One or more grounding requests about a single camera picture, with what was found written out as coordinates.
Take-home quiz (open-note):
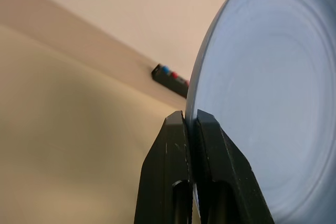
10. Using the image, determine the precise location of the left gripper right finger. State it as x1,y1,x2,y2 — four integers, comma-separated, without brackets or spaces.
194,109,276,224

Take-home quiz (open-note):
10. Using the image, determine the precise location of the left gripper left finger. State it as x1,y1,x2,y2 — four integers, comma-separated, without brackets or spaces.
133,110,194,224

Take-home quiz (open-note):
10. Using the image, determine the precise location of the blue plate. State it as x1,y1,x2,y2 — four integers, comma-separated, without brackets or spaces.
184,0,336,224

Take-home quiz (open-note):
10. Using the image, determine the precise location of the black button box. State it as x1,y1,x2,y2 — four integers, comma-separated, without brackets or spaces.
151,63,190,98

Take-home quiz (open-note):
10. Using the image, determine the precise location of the beige table cover sheet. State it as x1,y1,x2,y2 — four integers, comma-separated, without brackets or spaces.
0,23,190,224

